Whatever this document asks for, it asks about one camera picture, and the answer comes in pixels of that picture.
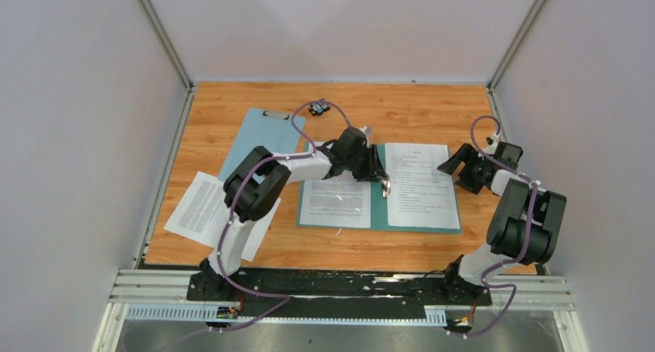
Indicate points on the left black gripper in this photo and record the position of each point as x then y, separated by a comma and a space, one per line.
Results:
375, 170

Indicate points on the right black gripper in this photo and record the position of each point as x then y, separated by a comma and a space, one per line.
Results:
462, 155

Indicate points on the green file folder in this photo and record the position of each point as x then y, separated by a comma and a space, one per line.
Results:
379, 206

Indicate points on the printed text paper sheet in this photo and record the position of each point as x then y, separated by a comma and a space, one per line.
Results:
339, 202

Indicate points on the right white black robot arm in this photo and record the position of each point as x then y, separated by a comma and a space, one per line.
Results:
523, 230

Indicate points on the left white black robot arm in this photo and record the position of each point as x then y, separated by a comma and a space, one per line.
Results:
253, 188

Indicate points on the light blue clipboard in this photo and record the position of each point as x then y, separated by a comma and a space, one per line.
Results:
260, 127

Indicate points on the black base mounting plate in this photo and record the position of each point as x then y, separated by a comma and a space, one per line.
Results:
336, 294

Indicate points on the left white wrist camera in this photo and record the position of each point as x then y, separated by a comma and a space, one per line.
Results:
367, 131

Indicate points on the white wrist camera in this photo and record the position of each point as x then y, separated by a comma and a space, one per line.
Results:
492, 144
367, 131

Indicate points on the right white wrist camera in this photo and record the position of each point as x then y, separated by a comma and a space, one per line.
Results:
492, 144

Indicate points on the aluminium frame rail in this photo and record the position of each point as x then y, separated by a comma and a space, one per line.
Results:
162, 295

